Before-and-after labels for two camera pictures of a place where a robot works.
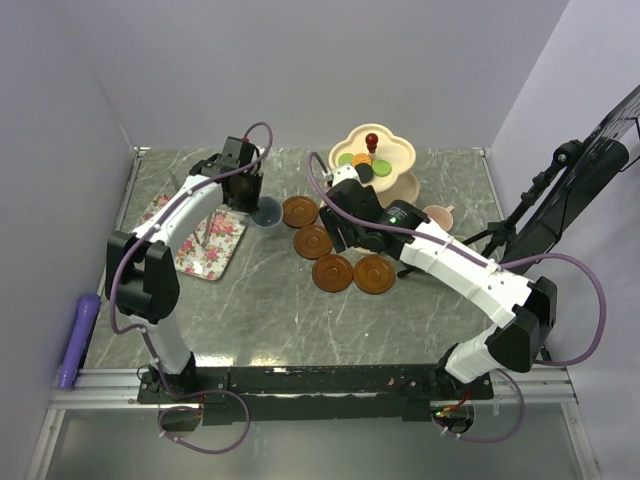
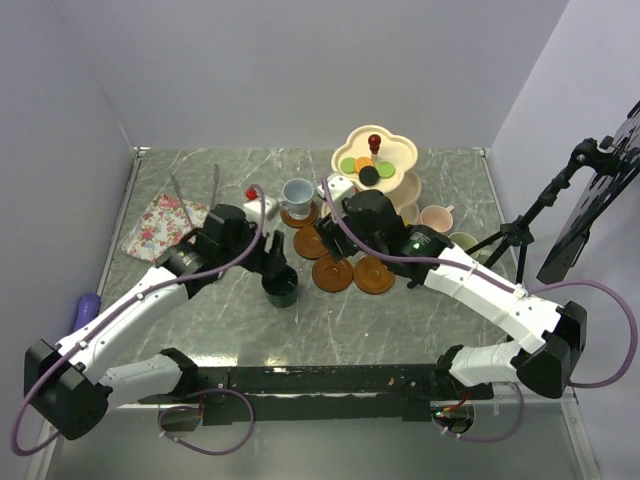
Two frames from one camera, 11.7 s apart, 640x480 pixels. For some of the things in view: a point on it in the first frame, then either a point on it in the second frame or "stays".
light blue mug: (269, 213) to (298, 193)
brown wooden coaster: (312, 242) stays
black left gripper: (252, 205) to (267, 261)
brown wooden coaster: (332, 273) stays
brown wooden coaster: (374, 274) stays
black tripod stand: (498, 234) to (603, 155)
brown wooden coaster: (299, 211) stays
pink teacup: (443, 216) stays
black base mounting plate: (308, 394) stays
